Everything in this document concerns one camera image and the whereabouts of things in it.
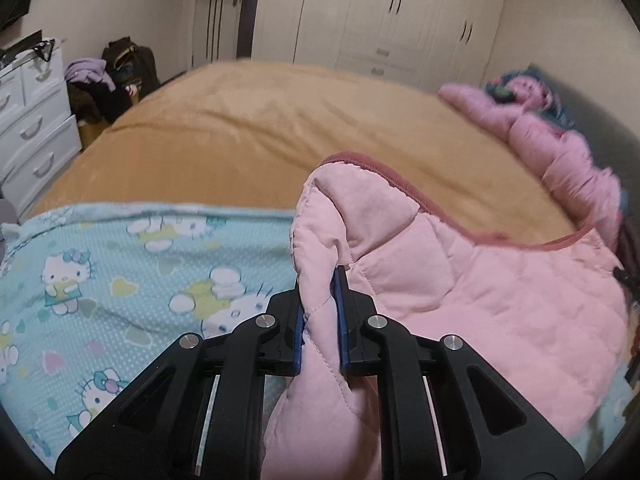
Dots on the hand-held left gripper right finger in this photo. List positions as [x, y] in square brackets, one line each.
[341, 320]

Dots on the cardboard box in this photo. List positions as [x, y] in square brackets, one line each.
[92, 132]

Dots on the white drawer cabinet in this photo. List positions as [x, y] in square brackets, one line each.
[30, 125]

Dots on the pink duvet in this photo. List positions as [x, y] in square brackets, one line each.
[565, 160]

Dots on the teal cartoon printed blanket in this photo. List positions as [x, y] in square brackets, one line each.
[125, 270]

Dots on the purple cloth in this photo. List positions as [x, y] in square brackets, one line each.
[87, 67]

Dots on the black bag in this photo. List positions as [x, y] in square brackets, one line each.
[142, 62]

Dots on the dark clothes pile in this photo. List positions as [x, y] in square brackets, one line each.
[107, 100]

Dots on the room door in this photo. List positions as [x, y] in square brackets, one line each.
[225, 35]

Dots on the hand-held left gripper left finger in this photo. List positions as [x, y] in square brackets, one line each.
[299, 340]

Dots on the white wardrobe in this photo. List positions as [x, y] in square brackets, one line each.
[425, 20]

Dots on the pink quilted jacket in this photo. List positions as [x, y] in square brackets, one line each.
[475, 300]

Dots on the black clothes hanger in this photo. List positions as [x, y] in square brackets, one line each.
[44, 50]

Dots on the bed with tan sheet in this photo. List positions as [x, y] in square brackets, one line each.
[250, 135]

